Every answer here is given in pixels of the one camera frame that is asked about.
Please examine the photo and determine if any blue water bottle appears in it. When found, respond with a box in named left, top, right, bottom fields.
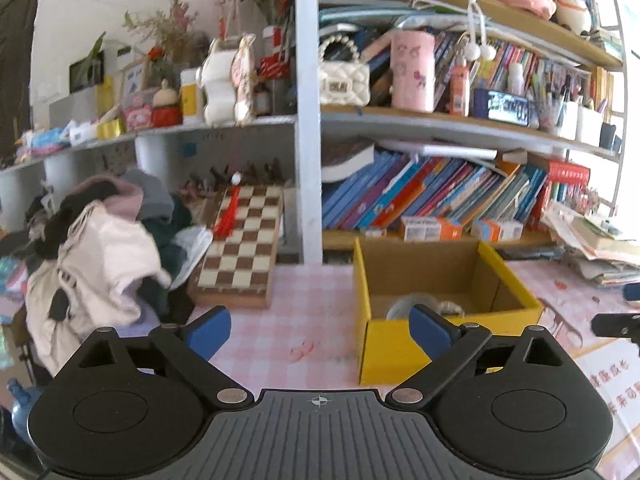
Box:
left=6, top=378, right=44, bottom=445

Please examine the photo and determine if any white orange toothpaste box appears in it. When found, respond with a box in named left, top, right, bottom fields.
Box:
left=399, top=217, right=462, bottom=242

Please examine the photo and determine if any pink cartoon table mat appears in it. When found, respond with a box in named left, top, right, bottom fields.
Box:
left=184, top=259, right=640, bottom=480

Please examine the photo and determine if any yellow cardboard box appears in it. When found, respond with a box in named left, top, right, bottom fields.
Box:
left=354, top=238, right=544, bottom=386

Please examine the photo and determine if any white quilted handbag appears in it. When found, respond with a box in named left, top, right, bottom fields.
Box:
left=318, top=34, right=370, bottom=107

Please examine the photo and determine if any wooden chessboard box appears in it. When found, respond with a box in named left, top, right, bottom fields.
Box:
left=188, top=185, right=283, bottom=309

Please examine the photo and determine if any white bookshelf frame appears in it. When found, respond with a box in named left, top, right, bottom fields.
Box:
left=1, top=0, right=627, bottom=263

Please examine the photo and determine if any white pen holder box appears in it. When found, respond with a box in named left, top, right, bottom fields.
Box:
left=558, top=101, right=603, bottom=146

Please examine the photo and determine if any red tassel ornament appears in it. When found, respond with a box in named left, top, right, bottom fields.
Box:
left=214, top=172, right=242, bottom=238

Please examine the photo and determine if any stack of papers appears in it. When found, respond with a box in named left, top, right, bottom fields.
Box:
left=541, top=200, right=639, bottom=287

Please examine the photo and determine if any dried flower bouquet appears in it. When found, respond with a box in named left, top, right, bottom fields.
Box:
left=124, top=0, right=198, bottom=87

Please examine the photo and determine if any small orange white box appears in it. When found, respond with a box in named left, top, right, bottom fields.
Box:
left=471, top=220, right=524, bottom=243

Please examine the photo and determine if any red book box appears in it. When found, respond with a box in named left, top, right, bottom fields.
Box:
left=527, top=153, right=591, bottom=231

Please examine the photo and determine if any pink cylindrical cup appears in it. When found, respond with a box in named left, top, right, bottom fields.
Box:
left=390, top=29, right=435, bottom=113

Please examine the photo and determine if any row of leaning books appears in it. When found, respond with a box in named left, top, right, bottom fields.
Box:
left=322, top=142, right=548, bottom=232

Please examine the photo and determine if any pile of clothes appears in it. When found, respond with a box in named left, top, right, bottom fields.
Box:
left=1, top=168, right=213, bottom=375

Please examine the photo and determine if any white pig toy car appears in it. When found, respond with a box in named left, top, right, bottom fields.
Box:
left=196, top=34, right=256, bottom=127

